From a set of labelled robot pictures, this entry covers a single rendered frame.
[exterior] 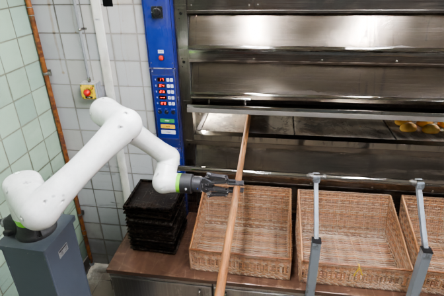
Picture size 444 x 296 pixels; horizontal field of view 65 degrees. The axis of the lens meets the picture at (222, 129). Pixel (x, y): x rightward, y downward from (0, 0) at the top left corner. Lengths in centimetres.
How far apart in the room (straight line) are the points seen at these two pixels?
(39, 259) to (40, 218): 28
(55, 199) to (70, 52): 116
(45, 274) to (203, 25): 136
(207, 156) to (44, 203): 118
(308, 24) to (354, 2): 24
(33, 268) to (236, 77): 131
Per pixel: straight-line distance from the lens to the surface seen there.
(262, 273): 206
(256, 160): 219
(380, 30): 199
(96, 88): 218
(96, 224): 285
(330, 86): 200
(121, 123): 130
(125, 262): 223
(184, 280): 211
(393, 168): 231
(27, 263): 160
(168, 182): 165
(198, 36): 195
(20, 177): 145
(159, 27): 197
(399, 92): 208
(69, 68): 230
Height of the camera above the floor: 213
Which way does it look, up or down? 26 degrees down
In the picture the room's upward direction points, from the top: 1 degrees counter-clockwise
